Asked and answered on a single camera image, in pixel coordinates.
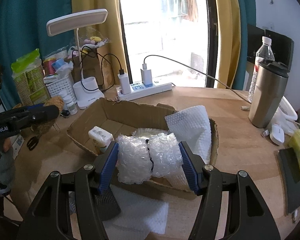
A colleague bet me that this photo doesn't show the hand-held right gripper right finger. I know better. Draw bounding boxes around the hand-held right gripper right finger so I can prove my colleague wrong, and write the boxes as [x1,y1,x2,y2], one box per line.
[179,141,282,240]

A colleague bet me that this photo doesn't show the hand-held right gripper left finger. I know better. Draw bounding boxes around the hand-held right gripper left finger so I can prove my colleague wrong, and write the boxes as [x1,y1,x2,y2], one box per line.
[16,141,122,240]

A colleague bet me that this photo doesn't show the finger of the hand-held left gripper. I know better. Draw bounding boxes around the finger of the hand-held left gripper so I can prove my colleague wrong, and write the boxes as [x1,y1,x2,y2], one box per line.
[13,103,46,112]
[8,105,60,133]

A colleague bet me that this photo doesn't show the brown plush toy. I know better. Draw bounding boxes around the brown plush toy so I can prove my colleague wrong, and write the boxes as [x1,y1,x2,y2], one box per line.
[31,96,65,136]

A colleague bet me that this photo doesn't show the bubble wrap bundle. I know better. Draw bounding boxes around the bubble wrap bundle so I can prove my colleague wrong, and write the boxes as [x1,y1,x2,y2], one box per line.
[117,132,184,184]

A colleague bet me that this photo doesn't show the duck print tissue pack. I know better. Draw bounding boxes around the duck print tissue pack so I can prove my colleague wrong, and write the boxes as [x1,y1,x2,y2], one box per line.
[88,126,113,155]

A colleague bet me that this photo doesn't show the white foam sheet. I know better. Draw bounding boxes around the white foam sheet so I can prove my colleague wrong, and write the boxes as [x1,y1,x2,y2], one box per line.
[164,105,212,193]
[102,184,169,240]

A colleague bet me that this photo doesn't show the cream round pad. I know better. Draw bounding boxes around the cream round pad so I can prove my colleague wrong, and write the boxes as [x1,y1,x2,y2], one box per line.
[133,127,169,142]

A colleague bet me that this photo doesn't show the cardboard box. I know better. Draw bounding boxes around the cardboard box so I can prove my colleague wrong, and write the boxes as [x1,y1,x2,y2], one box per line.
[66,97,219,201]

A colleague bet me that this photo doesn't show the person's left hand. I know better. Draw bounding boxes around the person's left hand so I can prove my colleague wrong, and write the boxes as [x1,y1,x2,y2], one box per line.
[0,138,12,162]

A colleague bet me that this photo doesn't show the green bag of paper cups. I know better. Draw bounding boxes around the green bag of paper cups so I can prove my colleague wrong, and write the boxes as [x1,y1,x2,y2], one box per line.
[11,48,52,107]

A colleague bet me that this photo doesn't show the white pill bottle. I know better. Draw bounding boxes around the white pill bottle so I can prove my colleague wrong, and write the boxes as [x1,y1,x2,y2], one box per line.
[58,91,70,110]
[66,96,78,116]

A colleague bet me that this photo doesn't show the white plastic basket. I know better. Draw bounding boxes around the white plastic basket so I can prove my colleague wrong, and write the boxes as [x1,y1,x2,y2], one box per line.
[43,76,77,99]

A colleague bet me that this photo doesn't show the red can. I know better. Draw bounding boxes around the red can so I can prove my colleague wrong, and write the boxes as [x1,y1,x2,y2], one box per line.
[43,56,57,76]

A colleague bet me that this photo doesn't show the blue tissue pack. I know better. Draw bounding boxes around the blue tissue pack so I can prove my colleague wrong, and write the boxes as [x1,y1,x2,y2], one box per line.
[52,58,67,72]

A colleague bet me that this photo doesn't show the flat white foam sheet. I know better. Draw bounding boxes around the flat white foam sheet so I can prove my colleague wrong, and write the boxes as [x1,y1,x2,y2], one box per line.
[102,184,169,240]

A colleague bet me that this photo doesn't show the white power strip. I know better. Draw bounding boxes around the white power strip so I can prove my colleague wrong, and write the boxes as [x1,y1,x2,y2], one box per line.
[115,81,173,101]

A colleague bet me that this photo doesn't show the bag of small plush toys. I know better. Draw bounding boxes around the bag of small plush toys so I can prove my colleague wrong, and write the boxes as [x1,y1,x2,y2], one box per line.
[82,35,108,48]

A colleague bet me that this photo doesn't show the teal curtain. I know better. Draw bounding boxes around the teal curtain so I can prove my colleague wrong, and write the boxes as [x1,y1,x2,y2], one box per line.
[0,0,76,110]
[234,0,256,91]

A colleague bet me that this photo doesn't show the white desk lamp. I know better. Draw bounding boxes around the white desk lamp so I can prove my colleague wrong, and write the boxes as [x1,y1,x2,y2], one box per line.
[46,9,108,110]

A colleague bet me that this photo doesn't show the white computer mouse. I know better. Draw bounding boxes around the white computer mouse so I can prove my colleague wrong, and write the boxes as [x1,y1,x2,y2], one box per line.
[269,124,286,145]

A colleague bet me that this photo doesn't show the white and blue charger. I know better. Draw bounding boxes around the white and blue charger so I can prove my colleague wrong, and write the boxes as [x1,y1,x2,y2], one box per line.
[140,68,153,88]

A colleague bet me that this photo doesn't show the black phone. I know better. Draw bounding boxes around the black phone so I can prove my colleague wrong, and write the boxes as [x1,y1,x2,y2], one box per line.
[277,147,300,216]

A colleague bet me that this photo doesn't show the steel tumbler black lid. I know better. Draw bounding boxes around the steel tumbler black lid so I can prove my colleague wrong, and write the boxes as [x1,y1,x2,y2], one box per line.
[248,59,289,129]

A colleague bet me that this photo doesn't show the yellow curtain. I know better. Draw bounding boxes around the yellow curtain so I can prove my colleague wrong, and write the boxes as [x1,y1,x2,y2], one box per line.
[71,0,127,91]
[212,0,242,89]

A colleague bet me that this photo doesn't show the clear water bottle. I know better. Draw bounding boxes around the clear water bottle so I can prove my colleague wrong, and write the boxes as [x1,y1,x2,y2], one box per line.
[248,36,276,103]

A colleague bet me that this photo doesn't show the black monitor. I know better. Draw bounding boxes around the black monitor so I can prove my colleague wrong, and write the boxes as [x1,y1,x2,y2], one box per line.
[247,24,295,68]

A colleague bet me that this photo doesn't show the hanging clothes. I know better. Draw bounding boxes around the hanging clothes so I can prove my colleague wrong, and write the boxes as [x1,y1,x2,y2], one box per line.
[159,0,199,22]

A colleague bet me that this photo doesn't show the black cable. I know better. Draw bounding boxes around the black cable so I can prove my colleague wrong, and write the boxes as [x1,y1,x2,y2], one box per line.
[78,44,126,92]

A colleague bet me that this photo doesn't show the grey cable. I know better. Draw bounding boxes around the grey cable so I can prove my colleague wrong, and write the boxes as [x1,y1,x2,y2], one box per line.
[143,55,251,111]

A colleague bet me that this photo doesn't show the black door frame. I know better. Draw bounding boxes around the black door frame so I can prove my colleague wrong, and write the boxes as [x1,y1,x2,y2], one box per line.
[203,0,220,88]

